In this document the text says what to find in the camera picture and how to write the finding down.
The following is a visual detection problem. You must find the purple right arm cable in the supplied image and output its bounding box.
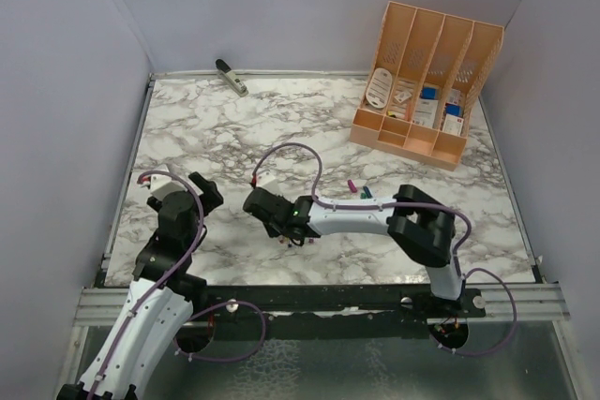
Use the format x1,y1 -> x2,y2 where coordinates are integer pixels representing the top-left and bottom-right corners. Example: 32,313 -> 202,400
251,142 -> 519,359

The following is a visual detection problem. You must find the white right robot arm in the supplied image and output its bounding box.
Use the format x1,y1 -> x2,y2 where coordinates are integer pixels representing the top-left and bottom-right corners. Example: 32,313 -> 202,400
243,185 -> 465,317

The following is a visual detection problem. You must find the orange desk organizer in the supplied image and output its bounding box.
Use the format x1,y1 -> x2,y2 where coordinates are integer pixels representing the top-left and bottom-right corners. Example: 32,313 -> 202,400
350,1 -> 504,170

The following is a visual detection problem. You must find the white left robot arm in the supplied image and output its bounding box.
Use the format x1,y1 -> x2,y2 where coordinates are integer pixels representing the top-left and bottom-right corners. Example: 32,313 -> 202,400
57,170 -> 223,399

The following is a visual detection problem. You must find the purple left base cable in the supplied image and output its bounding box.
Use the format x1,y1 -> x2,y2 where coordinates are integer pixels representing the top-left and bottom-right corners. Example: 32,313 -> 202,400
172,300 -> 268,363

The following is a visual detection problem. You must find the white paper box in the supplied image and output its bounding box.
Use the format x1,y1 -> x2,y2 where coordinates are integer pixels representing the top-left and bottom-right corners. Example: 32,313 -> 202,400
412,98 -> 439,128

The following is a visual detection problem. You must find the grey black stapler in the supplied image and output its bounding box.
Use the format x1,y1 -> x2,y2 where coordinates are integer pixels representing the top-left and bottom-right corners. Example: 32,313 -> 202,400
215,59 -> 248,97

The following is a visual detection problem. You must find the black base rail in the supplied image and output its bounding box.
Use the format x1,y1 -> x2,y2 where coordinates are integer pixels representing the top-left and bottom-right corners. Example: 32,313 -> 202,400
191,284 -> 486,341

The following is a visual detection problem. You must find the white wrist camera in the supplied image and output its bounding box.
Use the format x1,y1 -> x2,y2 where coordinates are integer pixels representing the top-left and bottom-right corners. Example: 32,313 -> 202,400
139,174 -> 183,201
251,171 -> 281,196

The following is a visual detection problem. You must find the blue white box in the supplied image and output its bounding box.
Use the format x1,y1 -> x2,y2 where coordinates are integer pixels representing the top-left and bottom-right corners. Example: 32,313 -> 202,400
420,86 -> 441,100

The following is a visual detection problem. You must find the white oval perforated plate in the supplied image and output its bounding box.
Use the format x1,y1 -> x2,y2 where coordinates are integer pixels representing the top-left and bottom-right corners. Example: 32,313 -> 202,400
365,67 -> 393,110

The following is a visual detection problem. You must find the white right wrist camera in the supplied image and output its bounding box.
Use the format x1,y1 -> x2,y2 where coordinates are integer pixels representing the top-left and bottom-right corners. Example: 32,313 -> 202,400
251,171 -> 281,196

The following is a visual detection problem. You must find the magenta pen cap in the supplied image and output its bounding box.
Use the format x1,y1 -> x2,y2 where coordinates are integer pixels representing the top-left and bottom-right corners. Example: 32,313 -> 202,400
347,180 -> 358,193

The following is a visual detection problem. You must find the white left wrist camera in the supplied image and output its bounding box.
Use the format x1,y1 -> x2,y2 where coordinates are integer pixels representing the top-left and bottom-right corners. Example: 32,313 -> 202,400
139,174 -> 183,201

